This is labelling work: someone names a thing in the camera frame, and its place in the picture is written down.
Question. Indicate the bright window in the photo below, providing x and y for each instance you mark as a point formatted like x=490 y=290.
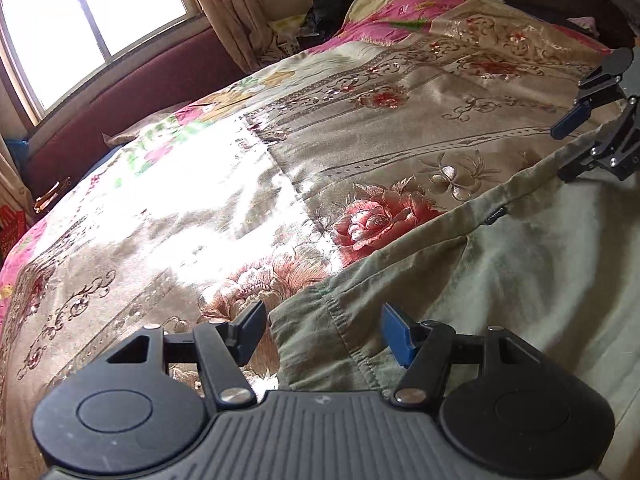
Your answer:
x=53 y=47

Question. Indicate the red plastic bag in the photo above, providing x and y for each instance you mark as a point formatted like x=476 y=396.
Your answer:
x=13 y=228

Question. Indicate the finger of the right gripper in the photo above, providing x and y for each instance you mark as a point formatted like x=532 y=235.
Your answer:
x=615 y=149
x=612 y=80

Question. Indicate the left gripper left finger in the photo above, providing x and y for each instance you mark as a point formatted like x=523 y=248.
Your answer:
x=148 y=399

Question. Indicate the beige curtain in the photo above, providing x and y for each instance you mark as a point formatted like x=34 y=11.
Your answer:
x=243 y=30

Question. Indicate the maroon padded headboard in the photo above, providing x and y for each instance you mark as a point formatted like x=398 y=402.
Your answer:
x=182 y=74

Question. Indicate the dark clothes pile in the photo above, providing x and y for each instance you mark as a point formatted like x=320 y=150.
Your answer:
x=322 y=21

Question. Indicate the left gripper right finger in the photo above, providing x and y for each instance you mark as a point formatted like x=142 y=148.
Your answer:
x=500 y=402

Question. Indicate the floral satin bedspread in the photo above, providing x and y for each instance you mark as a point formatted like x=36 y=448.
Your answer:
x=280 y=180

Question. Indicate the olive green pants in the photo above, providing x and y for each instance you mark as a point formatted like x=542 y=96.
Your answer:
x=557 y=263

